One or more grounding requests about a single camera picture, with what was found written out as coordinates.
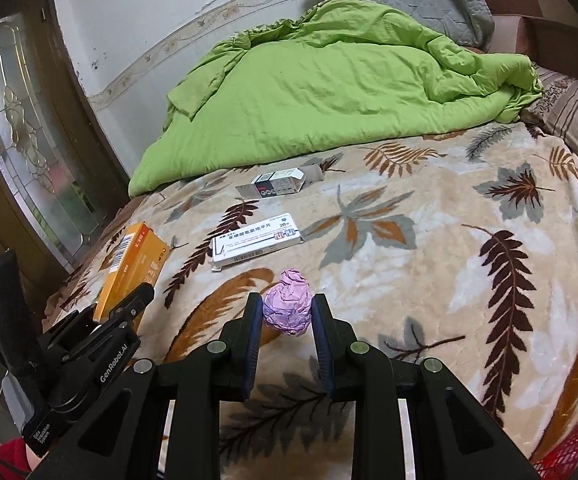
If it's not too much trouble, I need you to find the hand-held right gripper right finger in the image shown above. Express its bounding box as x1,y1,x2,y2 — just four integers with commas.
311,294,540,480

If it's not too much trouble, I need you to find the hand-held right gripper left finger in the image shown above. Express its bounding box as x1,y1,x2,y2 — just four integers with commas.
29,292,264,480

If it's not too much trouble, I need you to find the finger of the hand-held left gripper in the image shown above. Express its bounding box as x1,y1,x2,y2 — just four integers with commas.
101,282,156,333

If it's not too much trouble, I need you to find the orange cardboard box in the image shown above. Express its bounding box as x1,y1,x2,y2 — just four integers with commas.
92,221,170,333

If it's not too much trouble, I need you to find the small purple foil ball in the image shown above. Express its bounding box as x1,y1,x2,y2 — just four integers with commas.
263,268,314,337

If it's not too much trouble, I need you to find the person's left forearm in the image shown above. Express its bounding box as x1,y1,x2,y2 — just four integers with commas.
0,437,37,480

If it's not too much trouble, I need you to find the white medicine box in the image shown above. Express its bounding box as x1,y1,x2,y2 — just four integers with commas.
210,212,304,272

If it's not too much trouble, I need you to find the leaf printed blanket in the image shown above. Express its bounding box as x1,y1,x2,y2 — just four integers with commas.
44,122,578,461

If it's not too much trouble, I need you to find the open grey white carton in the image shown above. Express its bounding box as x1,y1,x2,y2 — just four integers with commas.
235,164,326,200

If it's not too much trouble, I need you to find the green quilt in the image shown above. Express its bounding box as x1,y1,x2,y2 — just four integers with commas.
129,0,544,196

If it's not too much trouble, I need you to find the red mesh basket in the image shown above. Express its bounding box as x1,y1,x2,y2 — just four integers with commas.
531,405,578,480

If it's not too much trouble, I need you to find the striped brown pillow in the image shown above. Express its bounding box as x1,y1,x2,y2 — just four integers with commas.
521,62,578,176

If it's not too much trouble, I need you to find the brown headboard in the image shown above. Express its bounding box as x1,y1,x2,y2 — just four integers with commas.
476,0,578,86

